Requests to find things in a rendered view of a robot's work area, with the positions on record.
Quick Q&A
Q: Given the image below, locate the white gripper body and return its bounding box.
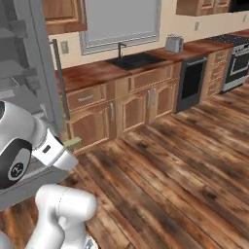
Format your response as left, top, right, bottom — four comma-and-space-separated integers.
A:
52, 146, 80, 172

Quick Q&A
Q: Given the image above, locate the pale green butter block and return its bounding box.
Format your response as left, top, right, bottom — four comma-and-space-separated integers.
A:
62, 137, 83, 151

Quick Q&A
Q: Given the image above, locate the grey fridge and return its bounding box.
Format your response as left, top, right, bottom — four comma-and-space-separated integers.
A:
0, 0, 70, 212

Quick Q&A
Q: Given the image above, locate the grey fridge door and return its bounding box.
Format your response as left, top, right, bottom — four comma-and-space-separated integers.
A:
13, 0, 67, 137

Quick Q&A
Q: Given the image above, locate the wooden base cupboard run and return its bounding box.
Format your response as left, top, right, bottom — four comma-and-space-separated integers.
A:
59, 60, 183, 154

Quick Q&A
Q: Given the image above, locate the black sink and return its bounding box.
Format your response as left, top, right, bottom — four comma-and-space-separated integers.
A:
105, 52, 166, 72

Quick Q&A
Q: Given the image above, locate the black tap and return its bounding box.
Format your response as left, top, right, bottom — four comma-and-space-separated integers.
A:
117, 41, 128, 59

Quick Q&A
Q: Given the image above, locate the black dishwasher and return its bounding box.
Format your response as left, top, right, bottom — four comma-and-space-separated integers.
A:
176, 54, 209, 114

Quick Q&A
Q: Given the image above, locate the white framed window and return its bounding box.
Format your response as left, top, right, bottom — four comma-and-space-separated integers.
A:
79, 0, 163, 55

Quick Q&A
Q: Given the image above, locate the silver toaster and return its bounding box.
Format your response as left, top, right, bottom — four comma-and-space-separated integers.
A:
164, 34, 185, 54

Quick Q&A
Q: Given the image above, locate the wooden drawer stack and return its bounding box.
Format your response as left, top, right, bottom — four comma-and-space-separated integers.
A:
199, 48, 233, 102

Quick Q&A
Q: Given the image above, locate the steel oven with hob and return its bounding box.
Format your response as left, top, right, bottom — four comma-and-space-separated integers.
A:
208, 33, 249, 94

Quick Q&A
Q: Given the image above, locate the black microwave oven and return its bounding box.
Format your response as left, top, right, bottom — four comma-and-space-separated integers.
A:
228, 0, 249, 14

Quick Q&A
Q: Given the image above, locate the grey fridge door handle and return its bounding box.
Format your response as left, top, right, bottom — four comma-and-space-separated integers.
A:
51, 38, 71, 122

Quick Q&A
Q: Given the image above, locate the wooden wall cupboard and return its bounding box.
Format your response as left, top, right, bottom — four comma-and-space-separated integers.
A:
42, 0, 89, 36
175, 0, 231, 18

